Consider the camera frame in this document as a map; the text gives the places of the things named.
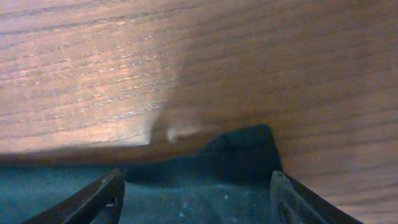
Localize black t-shirt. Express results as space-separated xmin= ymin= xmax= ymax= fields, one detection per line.
xmin=1 ymin=124 xmax=282 ymax=224

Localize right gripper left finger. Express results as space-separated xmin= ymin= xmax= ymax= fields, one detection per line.
xmin=23 ymin=169 xmax=125 ymax=224

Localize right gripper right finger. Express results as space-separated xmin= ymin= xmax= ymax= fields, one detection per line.
xmin=270 ymin=170 xmax=363 ymax=224

